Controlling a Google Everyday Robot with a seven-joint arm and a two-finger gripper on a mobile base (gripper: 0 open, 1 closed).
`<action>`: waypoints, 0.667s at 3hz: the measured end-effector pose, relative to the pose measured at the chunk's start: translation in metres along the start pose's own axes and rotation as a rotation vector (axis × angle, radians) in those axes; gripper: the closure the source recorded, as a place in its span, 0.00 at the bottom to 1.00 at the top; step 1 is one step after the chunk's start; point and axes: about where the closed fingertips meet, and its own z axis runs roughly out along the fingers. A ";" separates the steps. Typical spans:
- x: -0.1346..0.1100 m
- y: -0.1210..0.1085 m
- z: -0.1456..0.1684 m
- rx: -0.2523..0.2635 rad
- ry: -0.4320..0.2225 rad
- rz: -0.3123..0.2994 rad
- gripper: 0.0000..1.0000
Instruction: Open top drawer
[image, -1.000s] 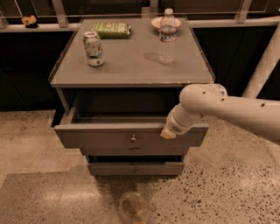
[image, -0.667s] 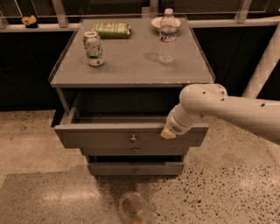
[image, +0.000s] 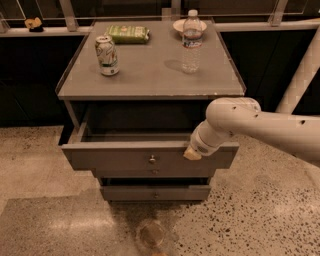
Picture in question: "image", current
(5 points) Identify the white green soda can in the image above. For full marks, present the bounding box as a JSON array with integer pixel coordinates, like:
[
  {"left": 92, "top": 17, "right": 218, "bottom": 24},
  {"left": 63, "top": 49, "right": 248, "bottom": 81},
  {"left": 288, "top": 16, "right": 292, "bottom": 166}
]
[{"left": 95, "top": 35, "right": 119, "bottom": 76}]

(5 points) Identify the clear plastic water bottle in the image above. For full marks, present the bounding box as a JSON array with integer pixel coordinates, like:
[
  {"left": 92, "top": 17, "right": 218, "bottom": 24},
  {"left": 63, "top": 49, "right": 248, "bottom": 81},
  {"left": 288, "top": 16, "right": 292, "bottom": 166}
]
[{"left": 182, "top": 9, "right": 203, "bottom": 74}]

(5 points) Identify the grey drawer cabinet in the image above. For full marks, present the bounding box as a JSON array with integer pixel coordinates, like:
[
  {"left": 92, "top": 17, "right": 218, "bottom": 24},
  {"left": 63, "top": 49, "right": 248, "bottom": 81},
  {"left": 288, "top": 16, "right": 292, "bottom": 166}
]
[{"left": 58, "top": 21, "right": 245, "bottom": 190}]

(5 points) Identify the grey middle drawer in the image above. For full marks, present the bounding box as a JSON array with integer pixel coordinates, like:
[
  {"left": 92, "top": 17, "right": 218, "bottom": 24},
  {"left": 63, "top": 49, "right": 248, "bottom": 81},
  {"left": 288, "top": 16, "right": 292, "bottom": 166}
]
[{"left": 93, "top": 168, "right": 215, "bottom": 178}]

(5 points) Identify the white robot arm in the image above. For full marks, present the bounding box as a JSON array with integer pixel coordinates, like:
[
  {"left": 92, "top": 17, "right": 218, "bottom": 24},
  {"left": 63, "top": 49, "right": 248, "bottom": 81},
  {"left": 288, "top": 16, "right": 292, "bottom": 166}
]
[{"left": 184, "top": 29, "right": 320, "bottom": 167}]

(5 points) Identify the white bowl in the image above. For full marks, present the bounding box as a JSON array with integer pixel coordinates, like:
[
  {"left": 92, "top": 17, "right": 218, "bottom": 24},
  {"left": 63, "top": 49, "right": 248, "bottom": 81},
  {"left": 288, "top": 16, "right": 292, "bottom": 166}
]
[{"left": 173, "top": 19, "right": 207, "bottom": 36}]

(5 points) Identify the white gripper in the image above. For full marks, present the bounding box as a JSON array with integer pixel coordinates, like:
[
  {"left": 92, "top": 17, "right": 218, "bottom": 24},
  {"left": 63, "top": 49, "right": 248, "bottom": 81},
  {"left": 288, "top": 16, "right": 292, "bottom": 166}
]
[{"left": 183, "top": 120, "right": 233, "bottom": 161}]

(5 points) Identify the grey drawer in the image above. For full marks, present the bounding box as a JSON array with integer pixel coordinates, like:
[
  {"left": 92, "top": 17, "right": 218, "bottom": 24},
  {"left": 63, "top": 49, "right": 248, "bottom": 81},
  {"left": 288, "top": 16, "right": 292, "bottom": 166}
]
[
  {"left": 93, "top": 168, "right": 215, "bottom": 178},
  {"left": 101, "top": 185, "right": 211, "bottom": 201},
  {"left": 62, "top": 120, "right": 239, "bottom": 171}
]

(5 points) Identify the green snack bag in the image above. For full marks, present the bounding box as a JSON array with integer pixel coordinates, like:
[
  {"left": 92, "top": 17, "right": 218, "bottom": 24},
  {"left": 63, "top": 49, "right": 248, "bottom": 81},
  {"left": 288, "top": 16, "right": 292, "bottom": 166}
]
[{"left": 105, "top": 25, "right": 150, "bottom": 44}]

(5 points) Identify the small yellow black object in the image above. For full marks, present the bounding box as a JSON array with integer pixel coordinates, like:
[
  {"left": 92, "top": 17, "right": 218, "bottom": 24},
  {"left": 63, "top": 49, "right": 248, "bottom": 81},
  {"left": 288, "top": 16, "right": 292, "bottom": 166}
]
[{"left": 24, "top": 17, "right": 43, "bottom": 32}]

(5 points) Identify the grey bottom drawer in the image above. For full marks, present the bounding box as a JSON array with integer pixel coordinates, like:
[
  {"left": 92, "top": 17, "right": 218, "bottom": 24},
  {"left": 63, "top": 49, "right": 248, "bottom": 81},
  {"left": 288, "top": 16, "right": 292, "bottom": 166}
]
[{"left": 101, "top": 185, "right": 211, "bottom": 201}]

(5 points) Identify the metal glass railing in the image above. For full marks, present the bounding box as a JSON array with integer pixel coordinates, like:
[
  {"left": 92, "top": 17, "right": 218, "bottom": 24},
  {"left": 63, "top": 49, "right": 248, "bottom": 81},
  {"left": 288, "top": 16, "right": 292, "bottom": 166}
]
[{"left": 0, "top": 0, "right": 320, "bottom": 37}]

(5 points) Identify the grey top drawer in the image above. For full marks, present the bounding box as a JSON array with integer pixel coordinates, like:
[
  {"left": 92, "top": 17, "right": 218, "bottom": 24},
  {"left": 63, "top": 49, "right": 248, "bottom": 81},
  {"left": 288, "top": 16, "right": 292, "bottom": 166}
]
[{"left": 62, "top": 120, "right": 239, "bottom": 171}]

